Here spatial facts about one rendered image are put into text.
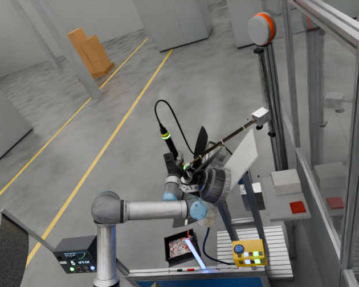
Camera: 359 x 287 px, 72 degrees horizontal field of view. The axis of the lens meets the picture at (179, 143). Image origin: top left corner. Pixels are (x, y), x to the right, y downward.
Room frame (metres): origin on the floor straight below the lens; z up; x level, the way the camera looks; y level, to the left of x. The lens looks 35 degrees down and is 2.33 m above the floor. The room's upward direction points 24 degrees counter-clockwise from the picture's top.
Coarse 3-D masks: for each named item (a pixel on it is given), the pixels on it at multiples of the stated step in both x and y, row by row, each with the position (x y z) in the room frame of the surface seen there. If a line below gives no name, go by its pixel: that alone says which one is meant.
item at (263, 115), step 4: (260, 108) 1.30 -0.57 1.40; (264, 108) 1.28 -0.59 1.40; (268, 108) 1.25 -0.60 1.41; (256, 112) 1.28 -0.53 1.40; (260, 112) 1.26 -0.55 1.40; (264, 112) 1.24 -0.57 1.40; (268, 112) 1.23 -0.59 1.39; (252, 116) 1.28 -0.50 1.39; (256, 116) 1.24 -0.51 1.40; (260, 116) 1.22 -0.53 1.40; (264, 116) 1.23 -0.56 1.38; (268, 116) 1.23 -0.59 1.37; (260, 120) 1.22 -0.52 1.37; (264, 120) 1.22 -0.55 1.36; (268, 120) 1.23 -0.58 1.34; (260, 124) 1.22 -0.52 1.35
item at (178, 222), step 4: (188, 192) 1.09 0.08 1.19; (192, 192) 1.07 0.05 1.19; (196, 192) 1.06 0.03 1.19; (176, 220) 0.95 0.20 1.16; (180, 220) 0.93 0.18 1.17; (184, 220) 0.91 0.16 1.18; (188, 220) 0.89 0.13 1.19; (192, 220) 0.87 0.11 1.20; (196, 220) 0.86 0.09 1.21; (176, 224) 0.92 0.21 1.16; (180, 224) 0.90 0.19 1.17; (184, 224) 0.88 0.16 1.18
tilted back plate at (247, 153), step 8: (248, 136) 1.18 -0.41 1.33; (240, 144) 1.22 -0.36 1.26; (248, 144) 1.12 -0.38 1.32; (240, 152) 1.16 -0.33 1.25; (248, 152) 1.07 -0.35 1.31; (256, 152) 0.99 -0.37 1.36; (232, 160) 1.21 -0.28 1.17; (240, 160) 1.11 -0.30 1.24; (248, 160) 1.02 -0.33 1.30; (232, 168) 1.15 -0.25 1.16; (240, 168) 1.05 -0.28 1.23; (248, 168) 0.98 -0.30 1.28; (232, 176) 1.09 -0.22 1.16; (240, 176) 1.00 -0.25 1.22; (232, 184) 1.03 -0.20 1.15
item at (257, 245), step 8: (248, 240) 0.71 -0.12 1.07; (256, 240) 0.69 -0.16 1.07; (232, 248) 0.70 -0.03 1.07; (248, 248) 0.67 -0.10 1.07; (256, 248) 0.65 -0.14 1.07; (264, 248) 0.66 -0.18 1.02; (248, 256) 0.63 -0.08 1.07; (256, 256) 0.61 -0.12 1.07; (264, 256) 0.60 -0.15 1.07; (240, 264) 0.64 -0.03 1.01; (248, 264) 0.63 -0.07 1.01; (256, 264) 0.61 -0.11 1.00; (264, 264) 0.60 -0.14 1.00
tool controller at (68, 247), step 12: (72, 240) 1.08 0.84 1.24; (84, 240) 1.03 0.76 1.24; (96, 240) 1.02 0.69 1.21; (60, 252) 1.01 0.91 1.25; (72, 252) 0.98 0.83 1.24; (84, 252) 0.95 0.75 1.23; (96, 252) 0.97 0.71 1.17; (60, 264) 1.01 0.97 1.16; (84, 264) 0.95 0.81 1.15; (96, 264) 0.92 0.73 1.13
